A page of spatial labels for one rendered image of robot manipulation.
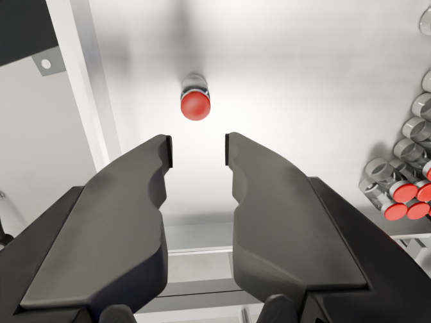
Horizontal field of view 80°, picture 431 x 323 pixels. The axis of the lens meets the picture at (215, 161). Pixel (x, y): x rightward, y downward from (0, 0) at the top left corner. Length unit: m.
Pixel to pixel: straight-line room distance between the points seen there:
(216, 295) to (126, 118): 1.00
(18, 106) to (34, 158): 0.25
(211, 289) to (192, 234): 0.89
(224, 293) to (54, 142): 0.99
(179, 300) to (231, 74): 1.03
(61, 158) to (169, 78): 1.22
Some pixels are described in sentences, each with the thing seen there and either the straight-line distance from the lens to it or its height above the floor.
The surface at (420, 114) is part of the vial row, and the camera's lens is 0.29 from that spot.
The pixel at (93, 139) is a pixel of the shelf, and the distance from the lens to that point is 0.26.
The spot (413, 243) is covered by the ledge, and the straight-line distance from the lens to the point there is 0.48.
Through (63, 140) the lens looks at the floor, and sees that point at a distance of 1.36.
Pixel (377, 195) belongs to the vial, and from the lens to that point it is 0.30.
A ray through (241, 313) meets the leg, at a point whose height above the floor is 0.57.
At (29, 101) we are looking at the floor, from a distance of 1.33.
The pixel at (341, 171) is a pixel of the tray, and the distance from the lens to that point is 0.30.
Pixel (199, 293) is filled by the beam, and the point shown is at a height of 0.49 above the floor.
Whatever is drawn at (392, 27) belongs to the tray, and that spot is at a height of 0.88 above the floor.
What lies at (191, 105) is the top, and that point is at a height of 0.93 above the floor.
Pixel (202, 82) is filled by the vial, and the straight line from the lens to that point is 0.20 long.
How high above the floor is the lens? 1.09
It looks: 58 degrees down
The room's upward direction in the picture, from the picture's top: 171 degrees clockwise
